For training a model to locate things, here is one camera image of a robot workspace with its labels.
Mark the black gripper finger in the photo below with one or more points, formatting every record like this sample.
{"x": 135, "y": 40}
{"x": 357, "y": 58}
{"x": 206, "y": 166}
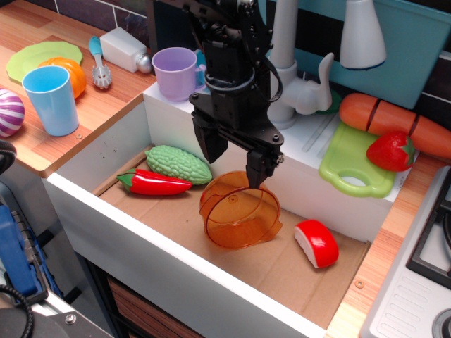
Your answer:
{"x": 261, "y": 166}
{"x": 207, "y": 133}

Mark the green toy bitter gourd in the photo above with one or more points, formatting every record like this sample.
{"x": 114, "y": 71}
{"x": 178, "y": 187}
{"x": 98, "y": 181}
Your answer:
{"x": 177, "y": 163}

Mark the green toy cutting board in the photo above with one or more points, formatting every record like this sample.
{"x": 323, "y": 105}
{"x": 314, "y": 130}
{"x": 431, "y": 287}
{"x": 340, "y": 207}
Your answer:
{"x": 346, "y": 166}

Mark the orange toy pumpkin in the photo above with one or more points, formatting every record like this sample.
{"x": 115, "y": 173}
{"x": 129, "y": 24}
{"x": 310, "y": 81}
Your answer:
{"x": 77, "y": 75}

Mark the red toy strawberry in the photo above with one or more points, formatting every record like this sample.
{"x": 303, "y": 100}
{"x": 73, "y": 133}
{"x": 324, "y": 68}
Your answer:
{"x": 393, "y": 151}

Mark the teal plastic bin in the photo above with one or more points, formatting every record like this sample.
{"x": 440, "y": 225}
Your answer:
{"x": 414, "y": 37}

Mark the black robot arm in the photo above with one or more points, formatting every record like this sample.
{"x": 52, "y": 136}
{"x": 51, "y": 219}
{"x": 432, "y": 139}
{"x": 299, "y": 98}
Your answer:
{"x": 235, "y": 41}

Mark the green plastic plate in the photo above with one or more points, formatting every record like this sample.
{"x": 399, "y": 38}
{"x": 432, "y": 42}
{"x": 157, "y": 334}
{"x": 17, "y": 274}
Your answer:
{"x": 32, "y": 56}

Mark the red toy apple half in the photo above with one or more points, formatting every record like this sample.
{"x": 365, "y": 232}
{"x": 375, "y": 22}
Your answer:
{"x": 317, "y": 242}

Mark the blue clamp device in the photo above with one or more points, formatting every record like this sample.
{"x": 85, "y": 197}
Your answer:
{"x": 19, "y": 255}

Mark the red toy chili pepper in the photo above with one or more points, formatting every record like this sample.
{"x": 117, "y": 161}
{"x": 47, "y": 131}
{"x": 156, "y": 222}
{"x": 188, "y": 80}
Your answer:
{"x": 145, "y": 182}

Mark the purple plastic cup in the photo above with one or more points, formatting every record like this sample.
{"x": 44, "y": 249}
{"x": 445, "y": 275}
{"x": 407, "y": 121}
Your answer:
{"x": 177, "y": 73}

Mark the orange transparent plastic pot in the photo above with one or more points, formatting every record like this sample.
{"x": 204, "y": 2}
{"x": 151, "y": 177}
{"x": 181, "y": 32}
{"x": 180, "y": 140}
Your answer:
{"x": 236, "y": 216}

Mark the purple white striped ball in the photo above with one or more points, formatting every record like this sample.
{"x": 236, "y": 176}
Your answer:
{"x": 12, "y": 113}

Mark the white toy faucet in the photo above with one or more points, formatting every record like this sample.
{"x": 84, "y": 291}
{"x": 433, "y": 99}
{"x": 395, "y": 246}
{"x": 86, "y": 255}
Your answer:
{"x": 299, "y": 96}

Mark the toy stove top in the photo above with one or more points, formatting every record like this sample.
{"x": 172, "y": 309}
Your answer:
{"x": 414, "y": 299}

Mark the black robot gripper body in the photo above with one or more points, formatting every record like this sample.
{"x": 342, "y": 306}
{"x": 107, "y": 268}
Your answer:
{"x": 239, "y": 81}

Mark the cardboard sheet in sink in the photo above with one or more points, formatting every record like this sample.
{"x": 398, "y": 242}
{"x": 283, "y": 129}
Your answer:
{"x": 278, "y": 269}

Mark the white bottle with blue ring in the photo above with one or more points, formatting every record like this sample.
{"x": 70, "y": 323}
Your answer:
{"x": 362, "y": 43}

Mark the light blue plastic cup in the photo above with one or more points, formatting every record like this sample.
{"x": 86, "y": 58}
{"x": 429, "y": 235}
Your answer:
{"x": 50, "y": 92}

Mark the white toy salt shaker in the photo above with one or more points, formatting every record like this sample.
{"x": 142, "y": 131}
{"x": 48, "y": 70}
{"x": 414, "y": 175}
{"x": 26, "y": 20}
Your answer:
{"x": 127, "y": 52}

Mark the blue handled pasta spoon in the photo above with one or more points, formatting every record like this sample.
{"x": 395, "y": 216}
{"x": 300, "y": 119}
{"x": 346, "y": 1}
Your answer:
{"x": 101, "y": 73}

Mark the orange toy carrot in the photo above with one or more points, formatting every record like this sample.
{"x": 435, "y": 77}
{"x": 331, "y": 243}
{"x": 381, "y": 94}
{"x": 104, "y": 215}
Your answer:
{"x": 372, "y": 115}

